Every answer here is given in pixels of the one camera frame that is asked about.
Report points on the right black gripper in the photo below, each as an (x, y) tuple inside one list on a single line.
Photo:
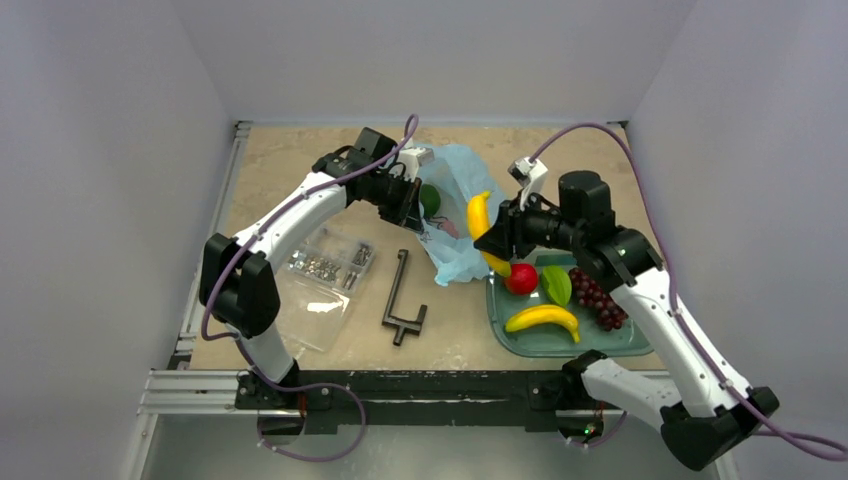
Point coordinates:
[(506, 228)]

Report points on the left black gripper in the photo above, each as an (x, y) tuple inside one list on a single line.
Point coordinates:
[(407, 213)]

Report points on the yellow fake banana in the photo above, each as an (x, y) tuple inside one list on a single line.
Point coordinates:
[(544, 314), (478, 224)]

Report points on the red fake apple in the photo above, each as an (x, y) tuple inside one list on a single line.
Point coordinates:
[(522, 280)]

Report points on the blue plastic bag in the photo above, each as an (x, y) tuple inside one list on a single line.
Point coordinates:
[(456, 173)]

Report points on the green fake lime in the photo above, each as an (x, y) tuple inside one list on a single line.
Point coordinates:
[(556, 284)]

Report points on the red fake grapes bunch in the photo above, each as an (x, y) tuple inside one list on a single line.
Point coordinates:
[(608, 315)]

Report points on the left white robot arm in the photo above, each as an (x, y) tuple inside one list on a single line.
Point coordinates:
[(238, 273)]

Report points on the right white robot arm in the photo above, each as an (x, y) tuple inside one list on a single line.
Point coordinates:
[(711, 407)]

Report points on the clear plastic screw box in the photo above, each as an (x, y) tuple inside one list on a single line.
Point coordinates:
[(317, 286)]

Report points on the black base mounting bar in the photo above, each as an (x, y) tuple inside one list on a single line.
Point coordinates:
[(577, 425)]

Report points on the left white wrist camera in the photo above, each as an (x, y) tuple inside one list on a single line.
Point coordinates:
[(411, 160)]

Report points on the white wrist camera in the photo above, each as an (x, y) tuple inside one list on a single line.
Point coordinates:
[(531, 175), (411, 160)]

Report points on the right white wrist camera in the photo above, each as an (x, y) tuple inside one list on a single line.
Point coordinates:
[(531, 175)]

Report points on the aluminium frame rail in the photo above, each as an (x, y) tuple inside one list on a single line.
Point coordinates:
[(199, 392)]

